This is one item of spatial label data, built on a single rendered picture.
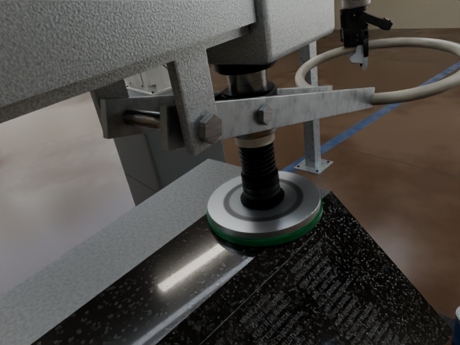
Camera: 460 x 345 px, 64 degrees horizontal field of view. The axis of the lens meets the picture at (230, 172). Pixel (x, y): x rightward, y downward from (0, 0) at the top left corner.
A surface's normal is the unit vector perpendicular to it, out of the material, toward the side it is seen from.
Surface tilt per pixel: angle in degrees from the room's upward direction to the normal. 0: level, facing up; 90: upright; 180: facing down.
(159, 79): 90
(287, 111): 90
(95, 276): 0
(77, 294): 0
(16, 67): 90
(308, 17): 90
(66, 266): 0
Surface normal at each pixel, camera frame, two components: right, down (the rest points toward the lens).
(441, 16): -0.74, 0.41
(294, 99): 0.79, 0.18
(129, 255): -0.15, -0.87
